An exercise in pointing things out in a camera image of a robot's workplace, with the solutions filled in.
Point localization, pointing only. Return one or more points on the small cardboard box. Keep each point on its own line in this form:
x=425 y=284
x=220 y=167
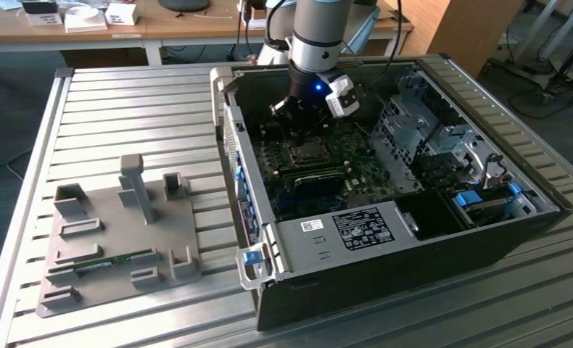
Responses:
x=258 y=14

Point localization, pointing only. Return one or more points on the green RAM stick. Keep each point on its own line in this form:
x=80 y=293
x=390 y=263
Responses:
x=315 y=169
x=116 y=260

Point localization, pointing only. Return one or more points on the blue case latch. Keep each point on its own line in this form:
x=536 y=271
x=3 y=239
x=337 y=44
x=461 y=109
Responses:
x=251 y=258

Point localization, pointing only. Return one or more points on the grey power supply unit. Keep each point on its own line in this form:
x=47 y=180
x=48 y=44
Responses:
x=310 y=246

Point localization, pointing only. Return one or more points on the metal drive cage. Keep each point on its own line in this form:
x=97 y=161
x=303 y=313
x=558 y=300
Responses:
x=402 y=125

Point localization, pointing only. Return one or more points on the wooden cabinet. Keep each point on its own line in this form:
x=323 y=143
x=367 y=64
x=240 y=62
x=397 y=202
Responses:
x=475 y=32

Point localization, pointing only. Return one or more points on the CPU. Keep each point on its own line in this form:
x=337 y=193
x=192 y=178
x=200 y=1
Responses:
x=314 y=152

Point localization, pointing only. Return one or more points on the blue plastic tab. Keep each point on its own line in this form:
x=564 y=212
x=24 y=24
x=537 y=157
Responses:
x=514 y=190

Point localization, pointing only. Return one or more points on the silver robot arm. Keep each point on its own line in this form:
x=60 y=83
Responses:
x=318 y=36

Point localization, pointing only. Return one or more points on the CPU socket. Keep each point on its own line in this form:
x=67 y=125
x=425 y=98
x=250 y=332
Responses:
x=331 y=155

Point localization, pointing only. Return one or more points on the pale blue teach pendant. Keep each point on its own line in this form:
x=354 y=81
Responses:
x=366 y=29

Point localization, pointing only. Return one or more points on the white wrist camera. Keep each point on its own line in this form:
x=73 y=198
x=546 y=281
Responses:
x=342 y=98

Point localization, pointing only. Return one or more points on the dark round pad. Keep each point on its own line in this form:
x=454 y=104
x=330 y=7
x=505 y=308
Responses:
x=184 y=4

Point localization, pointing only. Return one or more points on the wooden desk white frame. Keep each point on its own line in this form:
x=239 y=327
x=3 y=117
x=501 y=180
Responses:
x=194 y=25
x=5 y=32

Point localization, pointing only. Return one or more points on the black expansion card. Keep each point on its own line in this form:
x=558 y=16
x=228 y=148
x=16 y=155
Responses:
x=318 y=186

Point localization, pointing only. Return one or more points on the black open PC case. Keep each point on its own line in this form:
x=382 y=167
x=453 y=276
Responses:
x=387 y=290

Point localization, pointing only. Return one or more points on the white round holder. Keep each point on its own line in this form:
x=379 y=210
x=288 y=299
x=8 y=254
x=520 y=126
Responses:
x=85 y=21

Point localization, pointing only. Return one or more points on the green motherboard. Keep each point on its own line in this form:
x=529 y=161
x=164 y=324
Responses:
x=363 y=170

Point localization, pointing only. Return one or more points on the white box black label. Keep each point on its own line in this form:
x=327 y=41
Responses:
x=122 y=16
x=44 y=20

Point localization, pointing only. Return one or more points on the blue disk carrier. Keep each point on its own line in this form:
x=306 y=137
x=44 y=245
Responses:
x=467 y=199

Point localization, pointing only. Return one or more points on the grey parts rack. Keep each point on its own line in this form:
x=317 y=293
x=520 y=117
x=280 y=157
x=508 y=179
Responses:
x=122 y=232

